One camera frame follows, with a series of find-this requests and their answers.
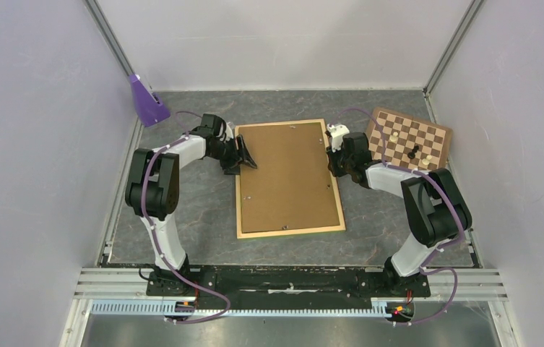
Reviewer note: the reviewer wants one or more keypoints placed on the purple plastic stand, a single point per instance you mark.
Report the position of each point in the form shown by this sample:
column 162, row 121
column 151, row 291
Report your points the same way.
column 150, row 109

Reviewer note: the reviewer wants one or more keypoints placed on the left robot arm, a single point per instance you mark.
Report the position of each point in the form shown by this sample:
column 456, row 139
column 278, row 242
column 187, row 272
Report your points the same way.
column 153, row 190

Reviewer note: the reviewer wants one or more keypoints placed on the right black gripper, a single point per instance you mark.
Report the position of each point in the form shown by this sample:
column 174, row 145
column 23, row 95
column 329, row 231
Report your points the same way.
column 331, row 157

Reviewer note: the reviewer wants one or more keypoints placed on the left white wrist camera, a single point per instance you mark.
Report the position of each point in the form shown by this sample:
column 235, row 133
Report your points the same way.
column 229, row 131

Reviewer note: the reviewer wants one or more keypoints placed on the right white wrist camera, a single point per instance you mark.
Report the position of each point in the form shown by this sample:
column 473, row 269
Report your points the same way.
column 335, row 134

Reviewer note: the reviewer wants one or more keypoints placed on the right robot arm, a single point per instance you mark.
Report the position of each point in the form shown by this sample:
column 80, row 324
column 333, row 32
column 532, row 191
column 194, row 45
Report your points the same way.
column 437, row 213

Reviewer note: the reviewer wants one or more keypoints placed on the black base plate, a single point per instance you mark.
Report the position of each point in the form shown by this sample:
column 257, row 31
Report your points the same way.
column 249, row 287

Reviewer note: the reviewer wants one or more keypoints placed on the white slotted cable duct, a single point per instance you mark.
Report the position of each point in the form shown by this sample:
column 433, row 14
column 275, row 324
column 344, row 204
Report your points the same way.
column 379, row 309

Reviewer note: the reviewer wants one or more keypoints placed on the brown frame backing board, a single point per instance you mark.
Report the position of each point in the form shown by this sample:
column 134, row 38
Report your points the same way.
column 288, row 177

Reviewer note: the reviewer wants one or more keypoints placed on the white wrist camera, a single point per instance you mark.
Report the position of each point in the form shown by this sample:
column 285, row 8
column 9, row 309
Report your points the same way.
column 335, row 134
column 229, row 131

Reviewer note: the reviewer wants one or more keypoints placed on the black chess piece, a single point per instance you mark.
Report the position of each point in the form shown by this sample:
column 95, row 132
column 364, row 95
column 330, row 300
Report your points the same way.
column 412, row 154

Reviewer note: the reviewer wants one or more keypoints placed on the wooden chessboard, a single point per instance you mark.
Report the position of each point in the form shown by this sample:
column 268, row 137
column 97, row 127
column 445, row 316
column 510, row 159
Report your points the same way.
column 432, row 138

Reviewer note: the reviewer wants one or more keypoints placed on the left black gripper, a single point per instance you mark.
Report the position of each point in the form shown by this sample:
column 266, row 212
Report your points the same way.
column 240, row 156

